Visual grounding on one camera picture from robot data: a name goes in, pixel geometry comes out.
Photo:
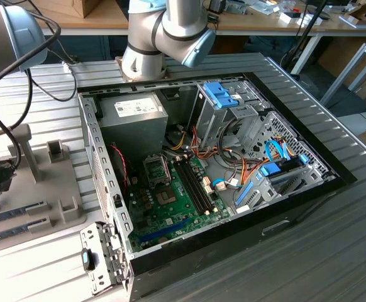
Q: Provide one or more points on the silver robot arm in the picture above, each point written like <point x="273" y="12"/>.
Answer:
<point x="176" y="31"/>

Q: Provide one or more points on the CPU socket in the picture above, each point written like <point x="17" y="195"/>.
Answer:
<point x="165" y="196"/>

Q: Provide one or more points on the dark RAM stick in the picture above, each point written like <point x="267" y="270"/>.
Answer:
<point x="3" y="234"/>
<point x="7" y="214"/>

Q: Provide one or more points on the grey parts rack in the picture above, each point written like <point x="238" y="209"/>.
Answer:
<point x="44" y="185"/>

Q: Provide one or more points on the black blue case latch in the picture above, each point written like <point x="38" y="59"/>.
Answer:
<point x="86" y="259"/>

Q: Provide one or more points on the grey power supply unit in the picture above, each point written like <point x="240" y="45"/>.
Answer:
<point x="132" y="135"/>

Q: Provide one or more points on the green motherboard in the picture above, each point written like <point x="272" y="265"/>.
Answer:
<point x="167" y="217"/>

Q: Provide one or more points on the blue expansion slot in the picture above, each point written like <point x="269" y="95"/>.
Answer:
<point x="164" y="229"/>

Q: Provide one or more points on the silver coin battery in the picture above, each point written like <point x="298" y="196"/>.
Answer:
<point x="162" y="239"/>

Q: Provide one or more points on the wooden desk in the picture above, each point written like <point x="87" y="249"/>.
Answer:
<point x="107" y="23"/>
<point x="249" y="22"/>

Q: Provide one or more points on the black RAM slot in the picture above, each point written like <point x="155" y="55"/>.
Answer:
<point x="200" y="182"/>
<point x="191" y="185"/>

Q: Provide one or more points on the beige board connector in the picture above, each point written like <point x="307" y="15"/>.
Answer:
<point x="207" y="185"/>

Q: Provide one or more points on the silver metal drive cage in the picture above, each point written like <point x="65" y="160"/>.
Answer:
<point x="208" y="122"/>

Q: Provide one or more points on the black open PC case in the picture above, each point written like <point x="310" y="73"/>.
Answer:
<point x="202" y="251"/>

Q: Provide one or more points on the grey metal disk bay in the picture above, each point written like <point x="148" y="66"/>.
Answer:
<point x="261" y="192"/>

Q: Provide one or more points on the hard disk in blue carrier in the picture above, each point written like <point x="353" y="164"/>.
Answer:
<point x="269" y="170"/>

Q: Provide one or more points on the grey metal box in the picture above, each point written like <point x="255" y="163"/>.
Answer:
<point x="236" y="7"/>

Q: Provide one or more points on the small white box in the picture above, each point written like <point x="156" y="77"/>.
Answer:
<point x="285" y="18"/>

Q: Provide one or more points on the black tripod stand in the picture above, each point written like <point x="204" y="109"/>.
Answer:
<point x="309" y="30"/>

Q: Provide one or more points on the flat white box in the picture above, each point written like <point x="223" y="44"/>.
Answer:
<point x="312" y="21"/>

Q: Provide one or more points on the open cardboard box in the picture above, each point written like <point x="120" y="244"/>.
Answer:
<point x="359" y="12"/>

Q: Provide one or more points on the blue plastic drive bracket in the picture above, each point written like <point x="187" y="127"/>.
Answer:
<point x="220" y="94"/>

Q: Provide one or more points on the blue plastic rail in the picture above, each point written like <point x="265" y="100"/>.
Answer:
<point x="244" y="193"/>

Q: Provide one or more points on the aluminium profile frame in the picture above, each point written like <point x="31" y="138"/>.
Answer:
<point x="344" y="75"/>

